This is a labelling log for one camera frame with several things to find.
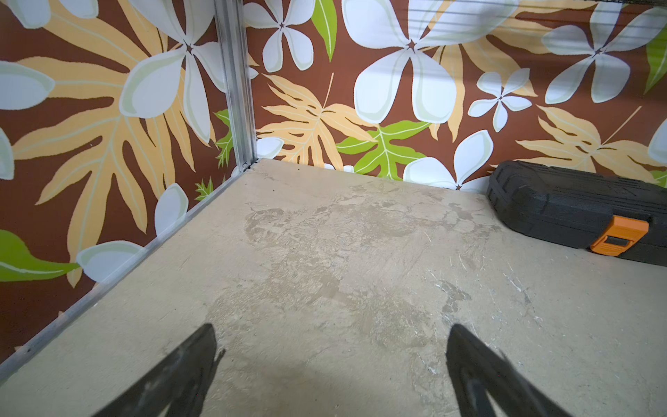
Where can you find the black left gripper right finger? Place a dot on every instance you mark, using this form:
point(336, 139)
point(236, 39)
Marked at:
point(479, 377)

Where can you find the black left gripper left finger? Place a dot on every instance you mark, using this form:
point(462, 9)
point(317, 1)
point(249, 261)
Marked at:
point(177, 385)

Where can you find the black tool case orange latch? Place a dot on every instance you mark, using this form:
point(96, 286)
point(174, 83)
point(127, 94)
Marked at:
point(613, 216)

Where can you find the aluminium frame corner post left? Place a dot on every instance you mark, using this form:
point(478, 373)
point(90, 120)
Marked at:
point(232, 36)

